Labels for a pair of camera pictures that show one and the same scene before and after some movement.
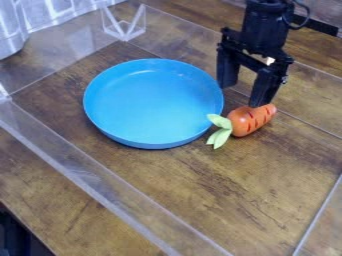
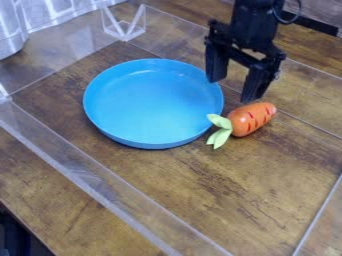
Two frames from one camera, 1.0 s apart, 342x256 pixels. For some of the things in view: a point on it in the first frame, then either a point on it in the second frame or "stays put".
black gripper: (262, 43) -> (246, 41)
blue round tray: (151, 104) stays put
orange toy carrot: (242, 122) stays put
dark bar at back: (313, 24) stays put
